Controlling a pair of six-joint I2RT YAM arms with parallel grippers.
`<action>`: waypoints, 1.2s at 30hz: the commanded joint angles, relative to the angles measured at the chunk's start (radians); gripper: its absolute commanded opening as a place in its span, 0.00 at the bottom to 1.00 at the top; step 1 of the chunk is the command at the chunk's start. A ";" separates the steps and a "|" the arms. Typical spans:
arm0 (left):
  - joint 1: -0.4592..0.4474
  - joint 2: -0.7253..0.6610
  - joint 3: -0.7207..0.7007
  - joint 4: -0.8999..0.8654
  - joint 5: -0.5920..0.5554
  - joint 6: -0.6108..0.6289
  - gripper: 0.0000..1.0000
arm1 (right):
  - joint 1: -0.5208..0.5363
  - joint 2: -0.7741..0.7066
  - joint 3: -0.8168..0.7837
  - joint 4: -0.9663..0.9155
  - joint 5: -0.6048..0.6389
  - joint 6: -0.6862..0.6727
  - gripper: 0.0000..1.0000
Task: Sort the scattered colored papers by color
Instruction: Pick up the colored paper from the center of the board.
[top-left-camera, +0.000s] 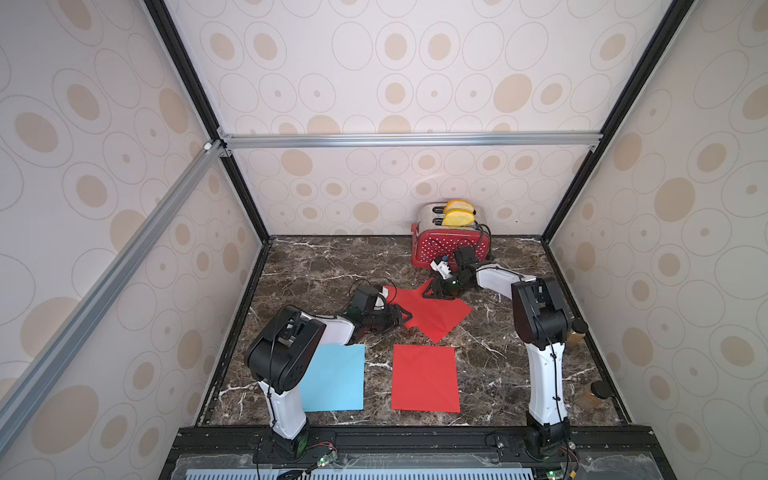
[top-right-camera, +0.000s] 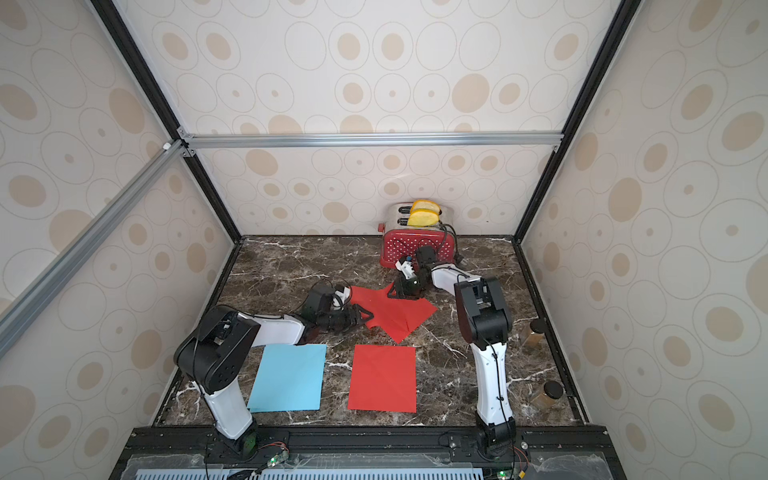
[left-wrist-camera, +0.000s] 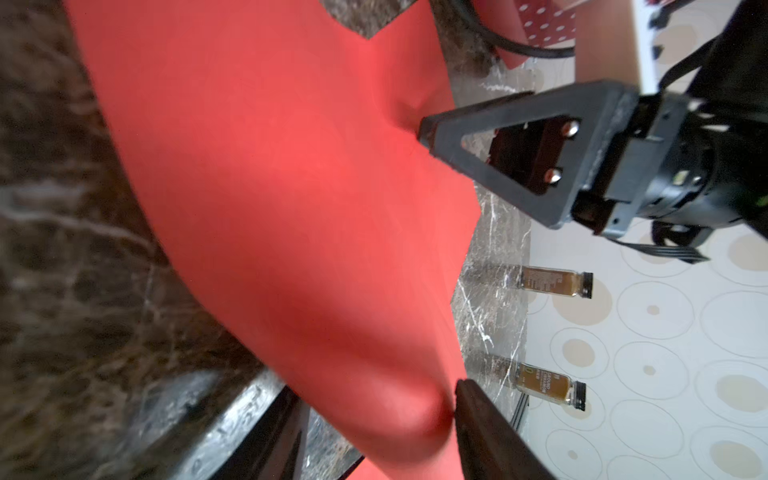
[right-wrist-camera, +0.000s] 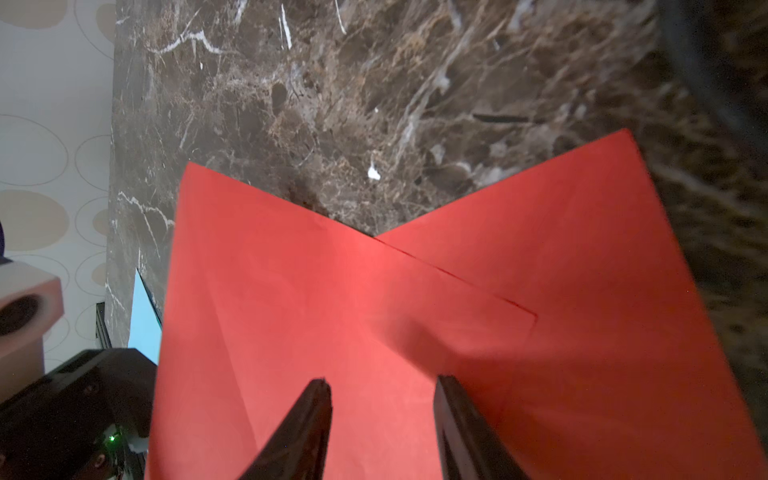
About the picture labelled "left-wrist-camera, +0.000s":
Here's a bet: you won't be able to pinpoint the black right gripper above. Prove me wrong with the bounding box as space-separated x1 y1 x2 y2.
418 80 767 240

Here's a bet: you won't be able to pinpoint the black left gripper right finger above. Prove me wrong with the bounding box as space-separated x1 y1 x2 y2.
454 379 554 480

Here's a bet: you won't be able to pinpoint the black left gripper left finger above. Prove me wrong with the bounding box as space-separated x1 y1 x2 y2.
211 387 310 480

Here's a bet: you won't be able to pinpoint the jar with black lid near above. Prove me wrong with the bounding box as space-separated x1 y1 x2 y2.
514 363 587 411

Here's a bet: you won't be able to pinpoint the jar with black lid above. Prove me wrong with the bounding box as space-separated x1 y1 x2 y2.
514 363 587 411
520 266 594 299

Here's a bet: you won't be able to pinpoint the jar with black lid far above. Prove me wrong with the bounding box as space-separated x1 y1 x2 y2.
520 266 594 299

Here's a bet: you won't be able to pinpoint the red polka dot toaster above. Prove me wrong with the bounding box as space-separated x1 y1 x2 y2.
473 0 580 70

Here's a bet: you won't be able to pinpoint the black toaster power cable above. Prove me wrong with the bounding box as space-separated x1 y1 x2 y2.
449 0 577 60

